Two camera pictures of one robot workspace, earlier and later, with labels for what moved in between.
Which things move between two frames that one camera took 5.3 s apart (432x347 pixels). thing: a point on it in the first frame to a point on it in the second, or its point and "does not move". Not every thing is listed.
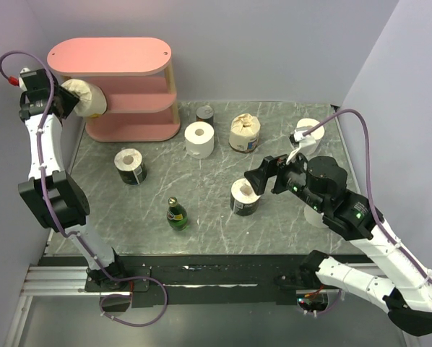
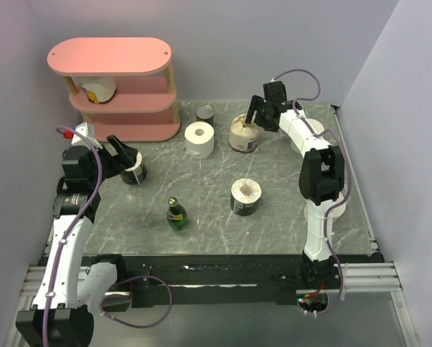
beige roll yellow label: (92, 101) to (100, 89)
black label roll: (244, 199) does not move
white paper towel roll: (199, 139) does not move
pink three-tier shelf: (135, 74) does not move
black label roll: (130, 164) does not move
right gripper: (271, 165) to (256, 102)
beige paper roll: (244, 133) does not move
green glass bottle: (177, 215) does not move
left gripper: (71, 100) to (123, 159)
